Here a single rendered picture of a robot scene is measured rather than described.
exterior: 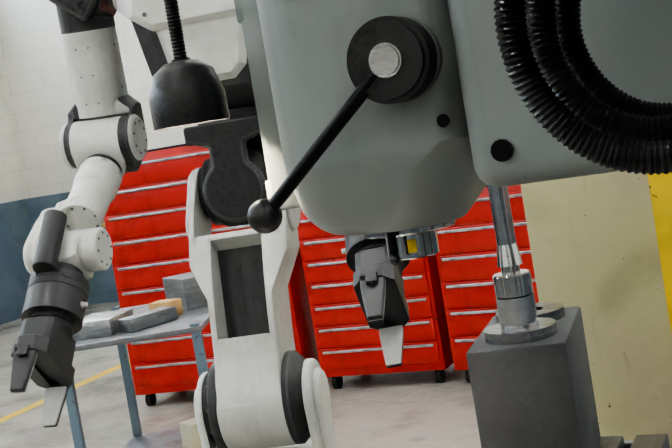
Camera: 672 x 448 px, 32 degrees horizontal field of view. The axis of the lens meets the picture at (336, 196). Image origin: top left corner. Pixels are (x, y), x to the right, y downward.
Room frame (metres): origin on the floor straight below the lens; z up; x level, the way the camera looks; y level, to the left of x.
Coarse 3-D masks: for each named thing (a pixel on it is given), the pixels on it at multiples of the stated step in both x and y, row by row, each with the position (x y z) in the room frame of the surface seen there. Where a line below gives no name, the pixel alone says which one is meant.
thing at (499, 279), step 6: (522, 270) 1.41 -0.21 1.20; (528, 270) 1.41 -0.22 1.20; (498, 276) 1.40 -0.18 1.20; (504, 276) 1.39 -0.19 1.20; (510, 276) 1.39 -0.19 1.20; (516, 276) 1.39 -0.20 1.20; (522, 276) 1.39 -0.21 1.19; (528, 276) 1.40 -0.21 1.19; (498, 282) 1.40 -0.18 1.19; (504, 282) 1.39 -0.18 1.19; (510, 282) 1.39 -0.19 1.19; (516, 282) 1.39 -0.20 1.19
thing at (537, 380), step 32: (544, 320) 1.42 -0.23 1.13; (576, 320) 1.47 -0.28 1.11; (480, 352) 1.37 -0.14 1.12; (512, 352) 1.35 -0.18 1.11; (544, 352) 1.34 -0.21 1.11; (576, 352) 1.42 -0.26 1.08; (480, 384) 1.37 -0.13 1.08; (512, 384) 1.36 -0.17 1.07; (544, 384) 1.35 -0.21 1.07; (576, 384) 1.37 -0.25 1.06; (480, 416) 1.37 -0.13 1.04; (512, 416) 1.36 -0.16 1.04; (544, 416) 1.35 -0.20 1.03; (576, 416) 1.34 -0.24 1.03
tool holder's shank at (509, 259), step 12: (492, 192) 1.40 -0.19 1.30; (504, 192) 1.40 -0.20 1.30; (492, 204) 1.41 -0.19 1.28; (504, 204) 1.40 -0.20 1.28; (492, 216) 1.41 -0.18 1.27; (504, 216) 1.40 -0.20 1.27; (504, 228) 1.40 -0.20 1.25; (504, 240) 1.40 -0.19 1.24; (504, 252) 1.40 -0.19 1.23; (516, 252) 1.40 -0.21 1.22; (504, 264) 1.40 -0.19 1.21; (516, 264) 1.40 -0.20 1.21
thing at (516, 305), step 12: (504, 288) 1.39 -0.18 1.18; (516, 288) 1.39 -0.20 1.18; (528, 288) 1.39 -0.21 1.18; (504, 300) 1.39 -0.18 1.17; (516, 300) 1.39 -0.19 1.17; (528, 300) 1.39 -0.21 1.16; (504, 312) 1.40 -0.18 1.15; (516, 312) 1.39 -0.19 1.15; (528, 312) 1.39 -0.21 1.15; (504, 324) 1.40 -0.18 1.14; (516, 324) 1.39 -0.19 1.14; (528, 324) 1.39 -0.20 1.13
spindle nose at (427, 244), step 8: (432, 232) 1.05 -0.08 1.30; (400, 240) 1.04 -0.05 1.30; (416, 240) 1.04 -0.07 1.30; (424, 240) 1.04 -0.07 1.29; (432, 240) 1.05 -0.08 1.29; (400, 248) 1.04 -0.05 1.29; (424, 248) 1.04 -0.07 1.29; (432, 248) 1.05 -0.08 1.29; (400, 256) 1.04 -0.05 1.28; (408, 256) 1.04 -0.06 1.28; (416, 256) 1.04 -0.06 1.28; (424, 256) 1.04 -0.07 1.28
